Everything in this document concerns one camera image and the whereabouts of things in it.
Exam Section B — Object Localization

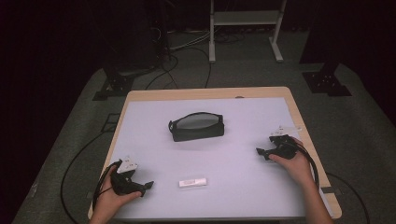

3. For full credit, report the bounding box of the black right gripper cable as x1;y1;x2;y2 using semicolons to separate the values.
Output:
288;138;321;191

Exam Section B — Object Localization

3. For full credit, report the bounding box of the small white rectangular box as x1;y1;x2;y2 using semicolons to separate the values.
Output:
178;177;208;189

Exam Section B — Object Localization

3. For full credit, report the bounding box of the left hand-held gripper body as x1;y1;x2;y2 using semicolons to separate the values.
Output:
110;156;148;197

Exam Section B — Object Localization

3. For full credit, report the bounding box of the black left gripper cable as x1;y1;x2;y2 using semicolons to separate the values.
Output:
60;132;123;224

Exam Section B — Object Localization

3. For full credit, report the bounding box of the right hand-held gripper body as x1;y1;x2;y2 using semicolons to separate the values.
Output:
268;124;303;161

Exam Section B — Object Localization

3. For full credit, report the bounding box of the black mesh-top pouch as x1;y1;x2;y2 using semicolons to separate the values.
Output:
168;111;225;143

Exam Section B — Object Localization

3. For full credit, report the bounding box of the person's left hand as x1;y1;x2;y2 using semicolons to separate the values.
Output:
92;165;143;218

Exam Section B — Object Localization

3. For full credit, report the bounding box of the person's right hand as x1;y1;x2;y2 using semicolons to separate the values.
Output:
268;137;316;188

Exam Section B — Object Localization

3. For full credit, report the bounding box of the black floor cable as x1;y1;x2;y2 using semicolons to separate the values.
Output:
326;172;372;224

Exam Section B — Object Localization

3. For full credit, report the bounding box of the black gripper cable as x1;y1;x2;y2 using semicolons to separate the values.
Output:
288;138;321;191
60;132;123;224

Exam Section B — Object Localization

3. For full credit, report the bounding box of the black metal stand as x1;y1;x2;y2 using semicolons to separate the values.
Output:
301;0;353;98
92;46;158;102

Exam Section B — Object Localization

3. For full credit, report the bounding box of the white metal desk frame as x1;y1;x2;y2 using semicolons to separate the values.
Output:
208;0;288;64

